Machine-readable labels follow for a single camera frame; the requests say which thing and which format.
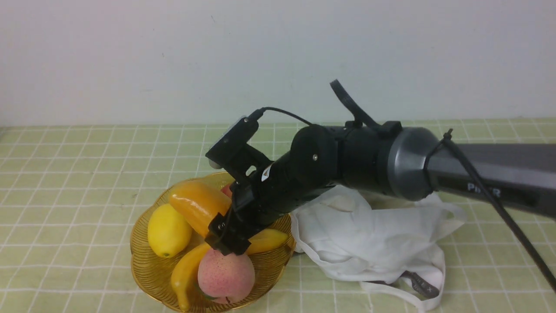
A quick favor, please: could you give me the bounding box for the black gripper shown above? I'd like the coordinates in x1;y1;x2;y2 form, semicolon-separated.
205;152;337;255

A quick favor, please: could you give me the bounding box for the orange pepper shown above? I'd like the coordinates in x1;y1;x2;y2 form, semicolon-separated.
169;180;231;238

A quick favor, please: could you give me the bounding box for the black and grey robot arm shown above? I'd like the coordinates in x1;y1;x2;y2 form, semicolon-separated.
206;118;556;255

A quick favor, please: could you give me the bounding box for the amber ribbed plastic fruit bowl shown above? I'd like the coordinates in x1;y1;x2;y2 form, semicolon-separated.
130;172;295;313

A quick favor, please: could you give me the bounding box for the white cloth bag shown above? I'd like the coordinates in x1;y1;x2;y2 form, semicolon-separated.
290;186;467;313

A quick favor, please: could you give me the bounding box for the pink peach with leaf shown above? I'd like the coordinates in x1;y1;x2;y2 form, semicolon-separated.
197;249;255;304

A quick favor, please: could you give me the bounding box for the yellow lemon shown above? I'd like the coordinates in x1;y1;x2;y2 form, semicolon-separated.
147;204;192;258

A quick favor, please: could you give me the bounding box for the yellow banana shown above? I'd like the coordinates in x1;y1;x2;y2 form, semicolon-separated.
170;229;288;312

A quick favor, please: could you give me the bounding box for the green checked tablecloth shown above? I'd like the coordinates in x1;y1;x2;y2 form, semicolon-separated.
0;118;555;313

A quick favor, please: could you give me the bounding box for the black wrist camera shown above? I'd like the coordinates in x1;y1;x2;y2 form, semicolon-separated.
205;115;271;186

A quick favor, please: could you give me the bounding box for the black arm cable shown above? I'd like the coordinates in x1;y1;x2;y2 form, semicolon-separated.
247;80;556;292

